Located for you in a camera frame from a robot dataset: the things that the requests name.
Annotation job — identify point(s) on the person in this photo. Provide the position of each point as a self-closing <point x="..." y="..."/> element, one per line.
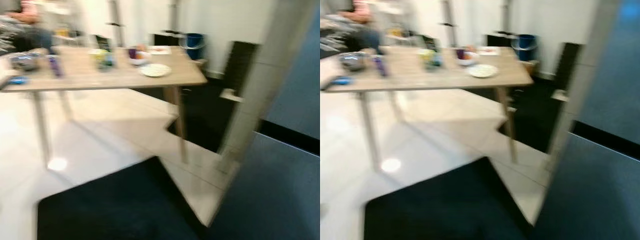
<point x="30" y="37"/>
<point x="367" y="37"/>

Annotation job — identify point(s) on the light wooden table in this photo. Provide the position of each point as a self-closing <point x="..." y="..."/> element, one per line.
<point x="425" y="75"/>
<point x="100" y="75"/>

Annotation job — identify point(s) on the white shelf unit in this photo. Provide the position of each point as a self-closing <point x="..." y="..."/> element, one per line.
<point x="77" y="22"/>
<point x="410" y="22"/>

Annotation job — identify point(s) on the wooden box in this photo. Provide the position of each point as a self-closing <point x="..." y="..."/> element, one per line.
<point x="200" y="63"/>
<point x="531" y="67"/>

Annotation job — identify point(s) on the floral round plate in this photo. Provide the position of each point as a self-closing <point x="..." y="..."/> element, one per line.
<point x="483" y="71"/>
<point x="155" y="70"/>

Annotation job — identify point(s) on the white bowl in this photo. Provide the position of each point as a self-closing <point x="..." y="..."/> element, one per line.
<point x="468" y="61"/>
<point x="140" y="61"/>

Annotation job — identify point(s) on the black flat panel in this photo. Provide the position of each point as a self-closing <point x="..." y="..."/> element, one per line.
<point x="240" y="65"/>
<point x="567" y="65"/>

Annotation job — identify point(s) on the steel bowl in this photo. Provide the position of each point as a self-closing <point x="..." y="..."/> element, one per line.
<point x="25" y="61"/>
<point x="353" y="61"/>

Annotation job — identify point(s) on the yellow green noodle cup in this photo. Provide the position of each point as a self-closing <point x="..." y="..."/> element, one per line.
<point x="426" y="57"/>
<point x="99" y="57"/>

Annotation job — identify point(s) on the green snack bag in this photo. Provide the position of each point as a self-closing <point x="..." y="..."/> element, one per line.
<point x="431" y="42"/>
<point x="104" y="42"/>

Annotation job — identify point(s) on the white notepad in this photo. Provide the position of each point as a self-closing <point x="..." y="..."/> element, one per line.
<point x="160" y="50"/>
<point x="489" y="50"/>

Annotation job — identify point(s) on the blue bucket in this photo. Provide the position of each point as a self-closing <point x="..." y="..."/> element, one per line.
<point x="525" y="47"/>
<point x="194" y="45"/>

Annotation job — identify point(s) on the purple drink can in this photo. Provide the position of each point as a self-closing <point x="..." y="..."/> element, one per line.
<point x="381" y="66"/>
<point x="55" y="66"/>

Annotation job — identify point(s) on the blue digital timer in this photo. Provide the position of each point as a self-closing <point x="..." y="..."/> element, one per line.
<point x="18" y="80"/>
<point x="344" y="80"/>

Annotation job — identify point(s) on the black metal rack post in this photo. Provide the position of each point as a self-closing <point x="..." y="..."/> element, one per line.
<point x="116" y="22"/>
<point x="448" y="22"/>
<point x="508" y="17"/>
<point x="173" y="17"/>

